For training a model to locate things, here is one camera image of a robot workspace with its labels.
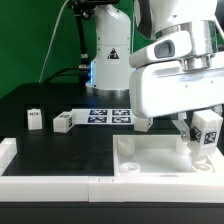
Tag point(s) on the white square table top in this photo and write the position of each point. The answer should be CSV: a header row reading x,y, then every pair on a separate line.
x,y
160,156

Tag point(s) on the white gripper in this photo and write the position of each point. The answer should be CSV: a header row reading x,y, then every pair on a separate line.
x,y
163,89

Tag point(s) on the white marker sheet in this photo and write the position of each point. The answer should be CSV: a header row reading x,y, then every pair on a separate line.
x,y
103,116

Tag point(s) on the white U-shaped fence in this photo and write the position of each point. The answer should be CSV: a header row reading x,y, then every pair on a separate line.
x,y
196,187

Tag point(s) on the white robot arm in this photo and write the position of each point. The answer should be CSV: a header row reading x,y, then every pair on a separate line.
x,y
182,70

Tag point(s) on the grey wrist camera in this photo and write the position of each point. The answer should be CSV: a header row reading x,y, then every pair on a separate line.
x,y
169,47

